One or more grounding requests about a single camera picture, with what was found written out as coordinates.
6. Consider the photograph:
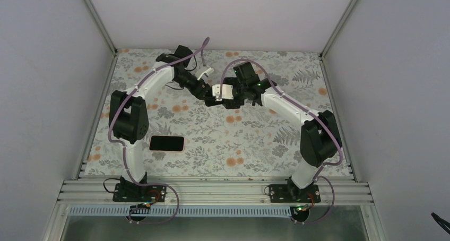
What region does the phone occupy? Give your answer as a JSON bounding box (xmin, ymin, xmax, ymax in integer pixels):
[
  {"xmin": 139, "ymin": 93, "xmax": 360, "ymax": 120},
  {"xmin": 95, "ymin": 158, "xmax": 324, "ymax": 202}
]
[
  {"xmin": 149, "ymin": 135, "xmax": 185, "ymax": 152},
  {"xmin": 204, "ymin": 77, "xmax": 245, "ymax": 109}
]

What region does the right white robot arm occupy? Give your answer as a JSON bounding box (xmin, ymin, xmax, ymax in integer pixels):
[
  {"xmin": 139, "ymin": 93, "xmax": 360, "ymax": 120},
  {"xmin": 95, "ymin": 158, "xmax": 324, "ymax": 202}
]
[{"xmin": 212, "ymin": 59, "xmax": 343, "ymax": 202}]

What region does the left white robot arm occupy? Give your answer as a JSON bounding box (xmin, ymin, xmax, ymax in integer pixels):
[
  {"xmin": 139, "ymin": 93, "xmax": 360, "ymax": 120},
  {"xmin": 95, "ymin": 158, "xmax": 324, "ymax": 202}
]
[{"xmin": 108, "ymin": 45, "xmax": 214, "ymax": 201}]

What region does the phone in pink case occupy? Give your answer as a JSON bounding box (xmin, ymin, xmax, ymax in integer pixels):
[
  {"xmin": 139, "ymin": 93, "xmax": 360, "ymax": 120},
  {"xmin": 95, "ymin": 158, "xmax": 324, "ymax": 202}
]
[{"xmin": 149, "ymin": 135, "xmax": 185, "ymax": 152}]

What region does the floral patterned table mat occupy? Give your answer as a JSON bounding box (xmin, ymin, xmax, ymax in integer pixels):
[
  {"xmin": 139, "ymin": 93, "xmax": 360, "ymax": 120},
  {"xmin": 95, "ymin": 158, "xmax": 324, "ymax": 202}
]
[{"xmin": 84, "ymin": 48, "xmax": 352, "ymax": 178}]

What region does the black object at edge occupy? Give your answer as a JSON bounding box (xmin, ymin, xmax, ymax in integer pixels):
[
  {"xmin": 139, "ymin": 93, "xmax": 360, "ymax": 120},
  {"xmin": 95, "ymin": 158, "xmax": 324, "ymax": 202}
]
[{"xmin": 431, "ymin": 212, "xmax": 450, "ymax": 234}]

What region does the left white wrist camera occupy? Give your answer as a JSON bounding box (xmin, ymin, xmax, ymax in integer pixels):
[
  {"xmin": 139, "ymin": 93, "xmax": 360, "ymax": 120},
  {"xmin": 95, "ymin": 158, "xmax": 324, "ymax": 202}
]
[{"xmin": 195, "ymin": 66, "xmax": 214, "ymax": 81}]

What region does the right aluminium frame post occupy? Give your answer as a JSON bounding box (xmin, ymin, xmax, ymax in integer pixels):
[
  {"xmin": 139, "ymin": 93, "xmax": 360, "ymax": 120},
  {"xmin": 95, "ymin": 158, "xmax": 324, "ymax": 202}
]
[{"xmin": 319, "ymin": 0, "xmax": 359, "ymax": 61}]

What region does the aluminium frame post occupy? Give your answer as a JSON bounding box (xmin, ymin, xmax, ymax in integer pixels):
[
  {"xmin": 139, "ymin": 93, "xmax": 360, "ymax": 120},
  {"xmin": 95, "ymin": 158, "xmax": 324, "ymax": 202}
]
[
  {"xmin": 83, "ymin": 0, "xmax": 117, "ymax": 55},
  {"xmin": 319, "ymin": 0, "xmax": 359, "ymax": 61}
]

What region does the left aluminium frame post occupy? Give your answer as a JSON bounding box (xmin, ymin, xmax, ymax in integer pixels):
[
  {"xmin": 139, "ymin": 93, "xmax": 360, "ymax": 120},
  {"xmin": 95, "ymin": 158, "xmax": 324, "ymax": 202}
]
[{"xmin": 83, "ymin": 0, "xmax": 117, "ymax": 55}]

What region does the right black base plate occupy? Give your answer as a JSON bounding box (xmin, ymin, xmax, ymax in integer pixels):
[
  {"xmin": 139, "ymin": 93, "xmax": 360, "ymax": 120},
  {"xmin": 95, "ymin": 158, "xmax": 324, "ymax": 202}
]
[{"xmin": 263, "ymin": 184, "xmax": 321, "ymax": 203}]

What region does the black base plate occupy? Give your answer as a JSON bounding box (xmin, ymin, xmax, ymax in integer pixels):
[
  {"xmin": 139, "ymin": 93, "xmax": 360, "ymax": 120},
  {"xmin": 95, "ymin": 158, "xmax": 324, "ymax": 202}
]
[
  {"xmin": 263, "ymin": 184, "xmax": 321, "ymax": 203},
  {"xmin": 112, "ymin": 181, "xmax": 167, "ymax": 203}
]

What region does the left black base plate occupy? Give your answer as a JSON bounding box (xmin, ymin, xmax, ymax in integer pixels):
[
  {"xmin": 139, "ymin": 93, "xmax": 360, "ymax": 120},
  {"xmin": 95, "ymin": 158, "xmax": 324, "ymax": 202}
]
[{"xmin": 112, "ymin": 181, "xmax": 167, "ymax": 203}]

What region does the aluminium mounting rail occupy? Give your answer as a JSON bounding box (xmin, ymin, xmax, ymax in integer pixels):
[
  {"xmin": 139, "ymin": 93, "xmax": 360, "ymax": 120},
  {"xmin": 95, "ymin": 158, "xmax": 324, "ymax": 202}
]
[{"xmin": 57, "ymin": 177, "xmax": 374, "ymax": 205}]

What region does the slotted grey cable duct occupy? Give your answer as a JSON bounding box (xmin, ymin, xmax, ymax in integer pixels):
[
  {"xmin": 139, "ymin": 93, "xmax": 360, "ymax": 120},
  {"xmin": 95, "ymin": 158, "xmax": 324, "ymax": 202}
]
[{"xmin": 68, "ymin": 204, "xmax": 292, "ymax": 218}]

